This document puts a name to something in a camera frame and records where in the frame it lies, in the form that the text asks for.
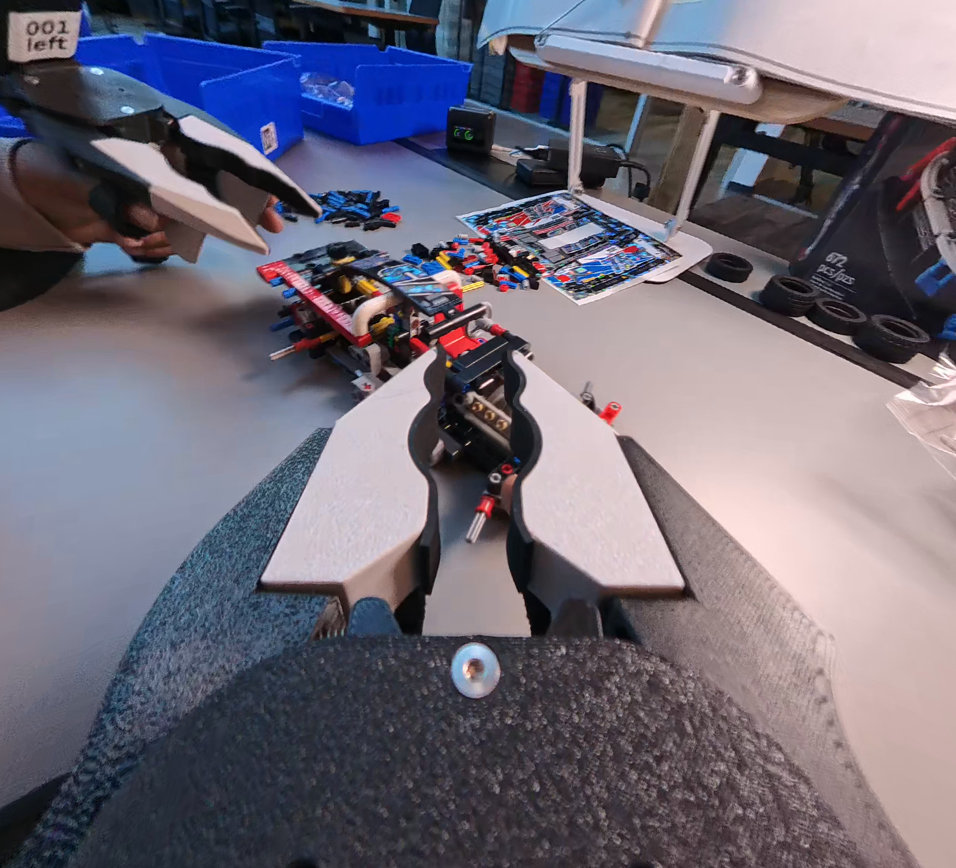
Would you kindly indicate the person's right hand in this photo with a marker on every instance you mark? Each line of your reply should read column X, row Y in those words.
column 509, row 498

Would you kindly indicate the clear plastic bags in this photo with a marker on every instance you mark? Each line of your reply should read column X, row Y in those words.
column 930, row 412

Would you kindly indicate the holographic sticker sheet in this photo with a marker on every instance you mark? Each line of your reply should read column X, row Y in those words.
column 575, row 248

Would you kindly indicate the black power adapter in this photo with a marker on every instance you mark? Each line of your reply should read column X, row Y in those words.
column 590, row 162

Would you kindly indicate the black lego set box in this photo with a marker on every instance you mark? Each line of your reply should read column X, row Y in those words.
column 874, row 226

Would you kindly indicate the large blue storage bin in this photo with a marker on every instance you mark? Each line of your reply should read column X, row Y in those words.
column 403, row 99

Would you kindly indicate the red and blue crates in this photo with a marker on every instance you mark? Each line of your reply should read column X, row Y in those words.
column 553, row 91

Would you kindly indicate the black chair armrest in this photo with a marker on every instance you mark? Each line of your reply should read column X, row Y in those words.
column 30, row 278

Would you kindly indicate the pile of black blue pins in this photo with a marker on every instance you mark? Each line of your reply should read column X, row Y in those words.
column 343, row 206

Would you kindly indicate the small clear plastic bag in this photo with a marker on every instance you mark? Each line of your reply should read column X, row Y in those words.
column 326, row 89

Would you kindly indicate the pile of mixed coloured pieces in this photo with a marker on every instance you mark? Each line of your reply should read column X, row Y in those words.
column 478, row 263

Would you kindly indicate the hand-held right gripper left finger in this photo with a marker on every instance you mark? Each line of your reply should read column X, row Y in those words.
column 351, row 509

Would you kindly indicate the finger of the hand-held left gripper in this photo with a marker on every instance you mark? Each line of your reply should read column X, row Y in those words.
column 179, row 188
column 239, row 155

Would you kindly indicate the lego car model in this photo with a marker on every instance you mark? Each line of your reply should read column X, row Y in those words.
column 373, row 300

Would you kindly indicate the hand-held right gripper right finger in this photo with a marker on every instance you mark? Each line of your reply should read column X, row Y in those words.
column 597, row 509

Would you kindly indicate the long wooden office desk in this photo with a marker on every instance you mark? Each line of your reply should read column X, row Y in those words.
column 358, row 9

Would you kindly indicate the black device with display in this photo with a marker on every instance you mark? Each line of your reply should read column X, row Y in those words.
column 470, row 129

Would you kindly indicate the black rubber lego tyre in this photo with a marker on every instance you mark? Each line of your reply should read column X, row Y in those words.
column 728, row 268
column 790, row 295
column 836, row 315
column 891, row 338

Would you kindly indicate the person's left forearm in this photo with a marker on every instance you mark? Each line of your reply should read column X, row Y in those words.
column 22, row 226

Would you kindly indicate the blue bin with tag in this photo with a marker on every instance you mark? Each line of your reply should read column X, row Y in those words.
column 239, row 91

